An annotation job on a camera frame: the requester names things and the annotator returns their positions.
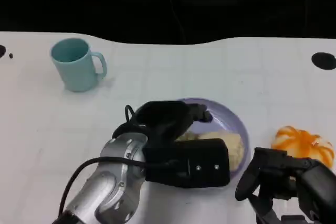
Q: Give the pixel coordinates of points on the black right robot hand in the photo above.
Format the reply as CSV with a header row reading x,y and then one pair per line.
x,y
315,187

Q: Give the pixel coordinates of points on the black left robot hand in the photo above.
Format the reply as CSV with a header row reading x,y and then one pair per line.
x,y
162,119

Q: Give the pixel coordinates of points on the beige towel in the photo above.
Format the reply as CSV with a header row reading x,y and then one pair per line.
x,y
233,145

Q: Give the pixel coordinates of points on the lilac plate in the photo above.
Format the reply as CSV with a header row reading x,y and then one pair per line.
x,y
225,119

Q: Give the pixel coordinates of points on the pale green mug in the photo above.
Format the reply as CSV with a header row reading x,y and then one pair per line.
x,y
77,73

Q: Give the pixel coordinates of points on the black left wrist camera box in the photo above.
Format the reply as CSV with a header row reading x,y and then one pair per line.
x,y
189,163

